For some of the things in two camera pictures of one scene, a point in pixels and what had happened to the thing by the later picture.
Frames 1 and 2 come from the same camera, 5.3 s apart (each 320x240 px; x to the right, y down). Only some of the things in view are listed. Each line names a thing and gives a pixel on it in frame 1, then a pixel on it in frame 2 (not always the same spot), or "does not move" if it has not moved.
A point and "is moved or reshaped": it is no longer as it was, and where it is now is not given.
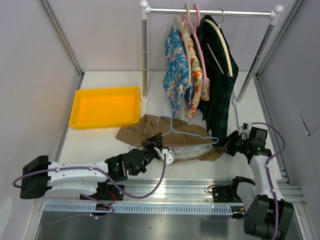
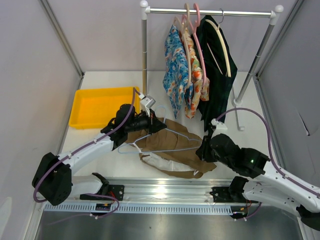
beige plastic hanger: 184,28 does not move
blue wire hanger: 183,132 → 118,150
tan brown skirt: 186,143 is moved or reshaped
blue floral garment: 175,78 does not move
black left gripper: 153,141 → 153,125
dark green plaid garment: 221,69 does not move
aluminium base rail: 183,191 does not move
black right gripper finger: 224,149 → 203,152
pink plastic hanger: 195,30 does not move
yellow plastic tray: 96,108 does not move
